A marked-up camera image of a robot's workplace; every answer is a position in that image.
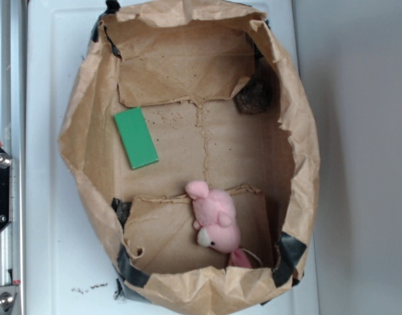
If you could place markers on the dark brown rock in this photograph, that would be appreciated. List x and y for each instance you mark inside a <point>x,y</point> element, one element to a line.
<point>255,97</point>

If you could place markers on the brown paper bag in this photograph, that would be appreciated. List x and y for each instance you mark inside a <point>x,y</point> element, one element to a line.
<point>183,63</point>

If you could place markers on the green rectangular block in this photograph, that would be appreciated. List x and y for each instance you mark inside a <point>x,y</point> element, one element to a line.
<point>136,138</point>

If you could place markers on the pink plush toy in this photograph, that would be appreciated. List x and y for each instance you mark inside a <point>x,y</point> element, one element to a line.
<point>216,223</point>

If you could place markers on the aluminium frame rail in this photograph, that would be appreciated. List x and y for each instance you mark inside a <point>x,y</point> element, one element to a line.
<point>12,101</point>

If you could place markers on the silver corner bracket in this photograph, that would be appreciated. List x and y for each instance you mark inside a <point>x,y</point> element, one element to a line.
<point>8,295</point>

